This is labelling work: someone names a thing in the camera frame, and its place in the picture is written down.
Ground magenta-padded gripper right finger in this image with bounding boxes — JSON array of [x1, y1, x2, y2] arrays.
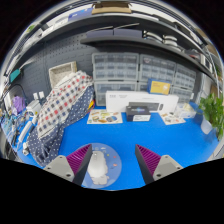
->
[[134, 144, 184, 185]]

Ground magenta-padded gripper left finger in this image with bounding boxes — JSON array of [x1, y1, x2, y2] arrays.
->
[[44, 143, 94, 187]]

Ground white computer mouse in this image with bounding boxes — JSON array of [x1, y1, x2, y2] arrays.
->
[[87, 150, 110, 186]]

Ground large blue desk mat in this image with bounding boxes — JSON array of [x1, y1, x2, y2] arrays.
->
[[16, 101, 221, 191]]

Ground navy polka dot cloth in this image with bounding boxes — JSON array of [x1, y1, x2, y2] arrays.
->
[[27, 84, 96, 167]]

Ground printed picture card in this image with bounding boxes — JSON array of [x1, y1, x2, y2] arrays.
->
[[87, 109, 124, 125], [159, 113, 186, 126]]

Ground small black box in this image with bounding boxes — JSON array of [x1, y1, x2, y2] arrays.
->
[[125, 105, 152, 123]]

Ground white power strip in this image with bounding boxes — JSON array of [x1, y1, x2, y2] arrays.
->
[[18, 120, 34, 144]]

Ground red blue checked cloth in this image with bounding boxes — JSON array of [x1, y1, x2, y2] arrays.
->
[[35, 70, 94, 139]]

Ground white and blue carton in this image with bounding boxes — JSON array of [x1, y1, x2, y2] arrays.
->
[[176, 103, 198, 119]]

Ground long white keyboard box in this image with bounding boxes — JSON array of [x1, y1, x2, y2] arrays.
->
[[105, 90, 180, 114]]

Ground yellow flat box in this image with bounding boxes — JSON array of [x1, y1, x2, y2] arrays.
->
[[147, 79, 172, 95]]

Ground green plant in white pot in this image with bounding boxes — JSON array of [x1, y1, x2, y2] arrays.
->
[[198, 93, 224, 141]]

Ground purple crumpled cloth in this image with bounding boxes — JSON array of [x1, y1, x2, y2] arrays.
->
[[11, 95, 26, 116]]

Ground white woven basket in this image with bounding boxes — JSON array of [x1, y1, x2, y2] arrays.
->
[[48, 61, 78, 88]]

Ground grey pegboard panel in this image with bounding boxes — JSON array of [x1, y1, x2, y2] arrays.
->
[[6, 33, 98, 111]]

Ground dark wall shelf unit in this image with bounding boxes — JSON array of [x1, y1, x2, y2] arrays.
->
[[6, 1, 218, 81]]

